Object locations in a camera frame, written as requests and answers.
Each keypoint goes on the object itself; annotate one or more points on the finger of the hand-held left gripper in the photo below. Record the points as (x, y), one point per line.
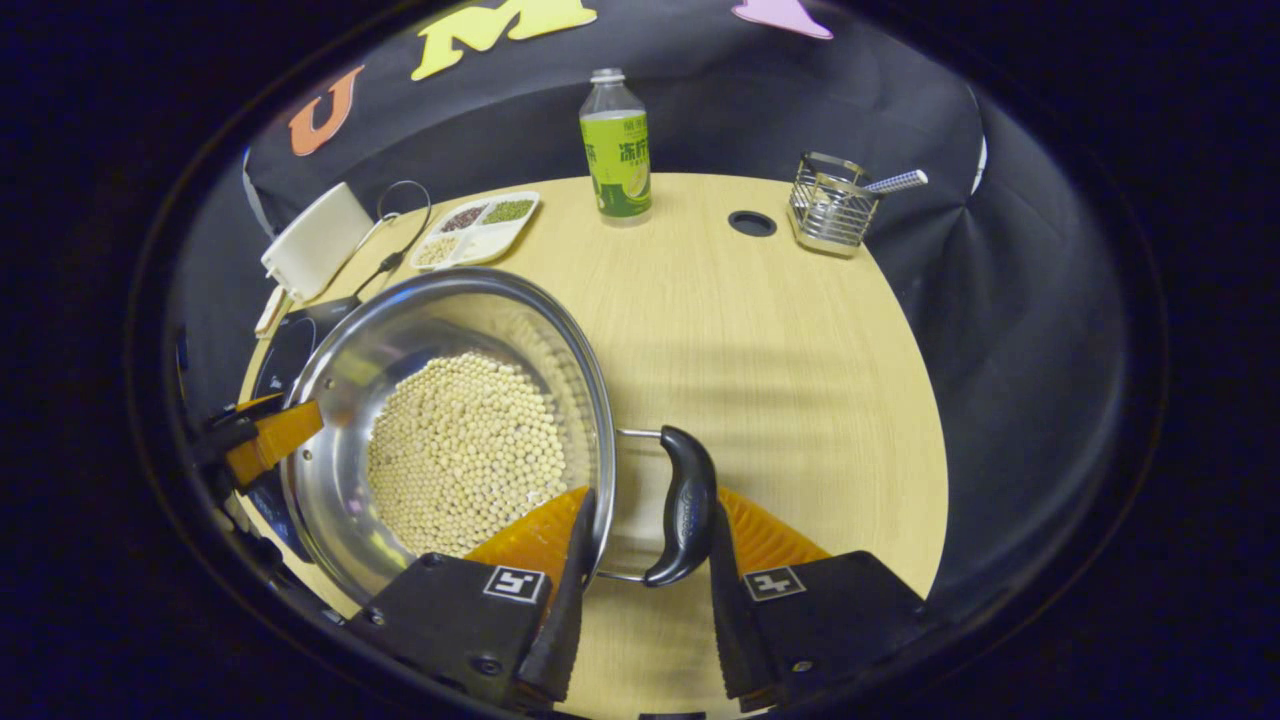
(225, 413)
(230, 440)

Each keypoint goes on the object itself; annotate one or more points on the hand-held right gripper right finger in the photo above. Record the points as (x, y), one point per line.
(735, 640)

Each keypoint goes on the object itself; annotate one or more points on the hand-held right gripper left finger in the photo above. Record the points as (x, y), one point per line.
(565, 620)

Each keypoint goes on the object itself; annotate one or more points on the black induction cooktop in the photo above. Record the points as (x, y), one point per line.
(285, 355)

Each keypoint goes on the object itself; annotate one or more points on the white bread slice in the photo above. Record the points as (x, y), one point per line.
(270, 312)

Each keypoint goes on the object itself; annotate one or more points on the small green plate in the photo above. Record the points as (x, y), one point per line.
(288, 300)

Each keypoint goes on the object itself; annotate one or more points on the white toaster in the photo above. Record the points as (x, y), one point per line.
(315, 240)

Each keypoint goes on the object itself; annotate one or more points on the pile of soybeans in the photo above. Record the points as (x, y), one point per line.
(465, 450)

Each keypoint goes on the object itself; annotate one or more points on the white divided bean tray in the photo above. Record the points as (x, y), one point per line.
(475, 230)

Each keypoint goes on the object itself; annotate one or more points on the green label drink bottle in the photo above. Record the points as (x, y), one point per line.
(617, 150)

